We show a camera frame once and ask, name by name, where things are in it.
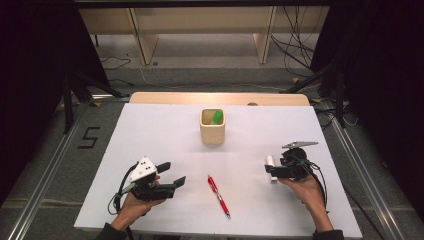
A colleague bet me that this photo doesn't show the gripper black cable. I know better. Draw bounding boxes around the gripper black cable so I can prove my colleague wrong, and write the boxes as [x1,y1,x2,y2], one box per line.
[301,159,330,214]
[107,162,139,216]

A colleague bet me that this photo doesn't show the black curtain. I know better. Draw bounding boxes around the black curtain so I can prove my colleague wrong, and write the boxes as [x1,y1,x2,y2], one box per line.
[0,0,112,208]
[309,0,424,223]

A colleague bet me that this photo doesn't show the white board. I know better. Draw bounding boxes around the white board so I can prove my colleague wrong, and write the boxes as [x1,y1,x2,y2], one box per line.
[73,102,364,239]

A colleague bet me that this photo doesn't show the black frame beam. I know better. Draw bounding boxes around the black frame beam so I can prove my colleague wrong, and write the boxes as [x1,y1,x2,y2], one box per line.
[74,0,334,9]

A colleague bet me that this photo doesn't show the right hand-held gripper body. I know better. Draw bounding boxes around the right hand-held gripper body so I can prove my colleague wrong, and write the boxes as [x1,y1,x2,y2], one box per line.
[279,141,319,183]

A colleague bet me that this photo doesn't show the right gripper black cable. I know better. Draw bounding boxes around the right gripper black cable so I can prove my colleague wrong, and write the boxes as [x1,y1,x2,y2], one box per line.
[301,159,330,214]

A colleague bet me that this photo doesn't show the person's right hand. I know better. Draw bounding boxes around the person's right hand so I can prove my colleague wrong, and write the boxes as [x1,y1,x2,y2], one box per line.
[278,174,331,224]

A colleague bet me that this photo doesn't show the pale wooden desk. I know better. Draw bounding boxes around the pale wooden desk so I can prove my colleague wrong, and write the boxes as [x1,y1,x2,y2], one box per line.
[79,6,331,66]

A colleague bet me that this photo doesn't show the green highlighter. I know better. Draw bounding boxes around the green highlighter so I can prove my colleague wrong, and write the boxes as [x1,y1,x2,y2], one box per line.
[209,109,224,126]

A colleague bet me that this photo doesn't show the cream ceramic cup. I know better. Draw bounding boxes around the cream ceramic cup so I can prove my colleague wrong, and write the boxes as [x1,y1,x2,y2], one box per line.
[199,108,227,146]

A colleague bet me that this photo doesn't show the person's left hand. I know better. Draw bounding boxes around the person's left hand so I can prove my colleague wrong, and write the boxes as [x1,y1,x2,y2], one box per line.
[114,175,168,226]

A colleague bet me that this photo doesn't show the red pen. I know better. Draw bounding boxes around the red pen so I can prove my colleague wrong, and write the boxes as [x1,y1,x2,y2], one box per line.
[207,174,232,220]

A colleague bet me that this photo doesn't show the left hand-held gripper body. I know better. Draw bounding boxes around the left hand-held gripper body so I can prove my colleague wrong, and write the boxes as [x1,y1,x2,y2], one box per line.
[116,156,177,202]

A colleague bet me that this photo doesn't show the black metal stand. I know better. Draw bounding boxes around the black metal stand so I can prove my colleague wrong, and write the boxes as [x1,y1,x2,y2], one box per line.
[279,59,348,129]
[62,69,125,135]

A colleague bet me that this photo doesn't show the tangle of black cables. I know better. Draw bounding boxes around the tangle of black cables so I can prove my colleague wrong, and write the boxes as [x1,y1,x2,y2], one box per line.
[270,6,317,78]

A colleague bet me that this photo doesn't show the white cylindrical stick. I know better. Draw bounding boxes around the white cylindrical stick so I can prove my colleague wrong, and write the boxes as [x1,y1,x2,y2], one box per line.
[264,154,279,183]

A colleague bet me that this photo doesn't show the aluminium floor rail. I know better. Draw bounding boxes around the aluminium floor rail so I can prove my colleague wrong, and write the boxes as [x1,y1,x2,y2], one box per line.
[328,99,406,240]
[6,99,93,240]

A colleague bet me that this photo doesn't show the light wooden table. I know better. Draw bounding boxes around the light wooden table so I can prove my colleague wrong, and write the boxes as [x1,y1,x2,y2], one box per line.
[129,92,311,107]

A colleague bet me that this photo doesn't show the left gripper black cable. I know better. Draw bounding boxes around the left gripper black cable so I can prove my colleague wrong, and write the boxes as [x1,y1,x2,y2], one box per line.
[107,162,139,216]

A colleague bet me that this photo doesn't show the looped black floor cable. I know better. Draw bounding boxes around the looped black floor cable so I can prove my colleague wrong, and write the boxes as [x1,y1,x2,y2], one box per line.
[99,55,133,72]

